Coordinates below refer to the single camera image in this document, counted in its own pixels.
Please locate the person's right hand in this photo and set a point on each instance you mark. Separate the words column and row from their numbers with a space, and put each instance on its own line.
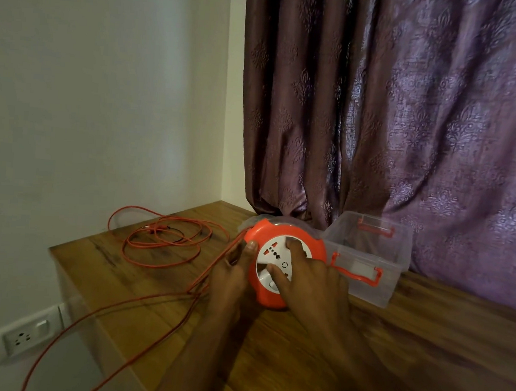
column 317, row 294

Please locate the person's left hand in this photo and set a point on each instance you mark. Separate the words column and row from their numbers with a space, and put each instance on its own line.
column 227, row 288

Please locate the orange extension cord reel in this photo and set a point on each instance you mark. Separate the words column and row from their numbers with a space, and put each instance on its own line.
column 266, row 233

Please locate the clear plastic box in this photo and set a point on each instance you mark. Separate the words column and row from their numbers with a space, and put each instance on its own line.
column 390, row 255

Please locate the person's right forearm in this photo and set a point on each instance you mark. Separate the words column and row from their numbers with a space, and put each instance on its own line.
column 359, row 381

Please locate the person's left forearm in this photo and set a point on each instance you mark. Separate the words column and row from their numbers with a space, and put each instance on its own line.
column 195, row 365

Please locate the clear plastic lid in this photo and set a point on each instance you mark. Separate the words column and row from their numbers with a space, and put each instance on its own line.
column 246, row 223

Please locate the purple patterned curtain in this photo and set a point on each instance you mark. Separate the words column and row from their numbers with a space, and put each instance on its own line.
column 423, row 103

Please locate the white wall socket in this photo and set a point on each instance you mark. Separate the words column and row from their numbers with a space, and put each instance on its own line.
column 25, row 335

